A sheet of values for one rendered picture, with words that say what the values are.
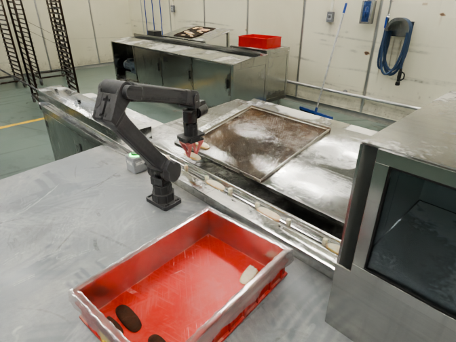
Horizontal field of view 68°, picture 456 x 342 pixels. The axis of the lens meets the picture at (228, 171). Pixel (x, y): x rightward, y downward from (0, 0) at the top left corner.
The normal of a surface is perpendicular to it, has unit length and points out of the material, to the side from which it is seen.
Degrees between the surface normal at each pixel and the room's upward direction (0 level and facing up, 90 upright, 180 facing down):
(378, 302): 91
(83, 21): 90
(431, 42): 90
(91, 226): 0
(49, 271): 0
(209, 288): 0
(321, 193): 10
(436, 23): 90
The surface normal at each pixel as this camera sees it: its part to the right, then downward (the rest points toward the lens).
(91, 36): 0.69, 0.33
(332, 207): -0.12, -0.81
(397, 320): -0.72, 0.33
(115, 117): 0.89, 0.22
